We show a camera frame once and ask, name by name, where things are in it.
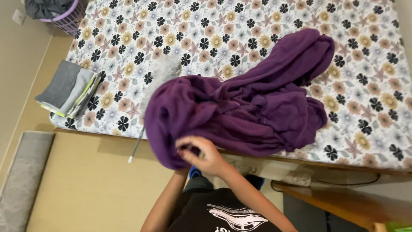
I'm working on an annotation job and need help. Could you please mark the person's right hand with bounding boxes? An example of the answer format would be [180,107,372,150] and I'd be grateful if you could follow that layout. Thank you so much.
[176,136,230,177]

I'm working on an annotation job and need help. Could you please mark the purple fleece blanket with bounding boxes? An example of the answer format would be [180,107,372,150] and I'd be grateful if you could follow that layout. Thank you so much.
[144,28,335,170]

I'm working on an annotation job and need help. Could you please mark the grey trousers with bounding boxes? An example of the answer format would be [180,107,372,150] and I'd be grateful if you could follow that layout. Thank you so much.
[183,176,214,193]

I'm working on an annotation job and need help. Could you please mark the white wall socket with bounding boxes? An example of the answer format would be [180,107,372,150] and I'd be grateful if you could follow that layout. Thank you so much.
[12,9,26,26]

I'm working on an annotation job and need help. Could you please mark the light grey folded cloth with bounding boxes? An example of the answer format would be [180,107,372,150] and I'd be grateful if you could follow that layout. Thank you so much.
[59,68,97,114]

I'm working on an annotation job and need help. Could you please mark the purple plastic laundry basket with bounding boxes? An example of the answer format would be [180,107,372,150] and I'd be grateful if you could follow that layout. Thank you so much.
[39,0,88,36]

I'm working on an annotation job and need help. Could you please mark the dark grey clothes heap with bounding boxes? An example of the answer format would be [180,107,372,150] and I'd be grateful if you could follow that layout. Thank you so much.
[25,0,75,20]

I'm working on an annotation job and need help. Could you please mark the black cable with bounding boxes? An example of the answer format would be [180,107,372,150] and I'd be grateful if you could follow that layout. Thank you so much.
[270,172,381,192]

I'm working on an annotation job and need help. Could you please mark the grey floor rug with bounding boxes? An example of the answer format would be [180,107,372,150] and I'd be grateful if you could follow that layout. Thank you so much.
[0,130,55,232]

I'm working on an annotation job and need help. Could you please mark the folded clothes pile, yellow-green edges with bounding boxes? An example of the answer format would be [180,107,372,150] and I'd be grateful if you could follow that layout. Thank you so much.
[39,72,103,120]

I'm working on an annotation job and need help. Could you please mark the grey fluffy duster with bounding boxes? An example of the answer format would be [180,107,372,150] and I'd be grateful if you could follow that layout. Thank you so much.
[128,55,183,164]

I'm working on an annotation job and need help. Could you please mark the dark grey folded cloth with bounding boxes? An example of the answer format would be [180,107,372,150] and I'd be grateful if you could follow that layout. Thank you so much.
[35,60,83,109]

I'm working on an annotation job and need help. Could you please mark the floral sheet mattress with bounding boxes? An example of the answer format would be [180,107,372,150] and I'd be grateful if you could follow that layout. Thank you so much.
[49,0,412,171]

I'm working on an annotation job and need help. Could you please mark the brown wooden table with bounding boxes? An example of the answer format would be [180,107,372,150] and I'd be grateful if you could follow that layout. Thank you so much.
[272,180,412,232]

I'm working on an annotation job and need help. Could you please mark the green object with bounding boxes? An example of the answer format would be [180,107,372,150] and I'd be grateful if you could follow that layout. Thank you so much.
[385,222,412,232]

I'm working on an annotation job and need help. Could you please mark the black printed t-shirt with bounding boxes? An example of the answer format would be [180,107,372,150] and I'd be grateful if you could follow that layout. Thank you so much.
[167,188,283,232]

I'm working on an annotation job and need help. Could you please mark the blue slipper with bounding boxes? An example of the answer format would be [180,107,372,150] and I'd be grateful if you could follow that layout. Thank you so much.
[189,166,203,180]
[245,175,265,191]

